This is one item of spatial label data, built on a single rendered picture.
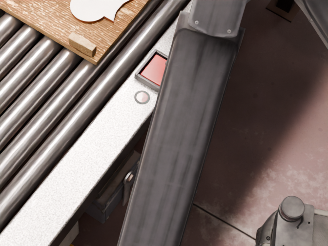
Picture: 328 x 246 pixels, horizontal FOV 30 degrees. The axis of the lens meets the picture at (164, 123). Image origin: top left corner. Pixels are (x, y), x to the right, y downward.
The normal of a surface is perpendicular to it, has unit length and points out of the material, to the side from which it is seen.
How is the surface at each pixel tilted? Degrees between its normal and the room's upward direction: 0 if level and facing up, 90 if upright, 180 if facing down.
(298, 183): 0
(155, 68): 0
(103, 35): 0
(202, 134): 39
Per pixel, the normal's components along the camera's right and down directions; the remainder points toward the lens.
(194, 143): 0.02, 0.20
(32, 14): 0.09, -0.46
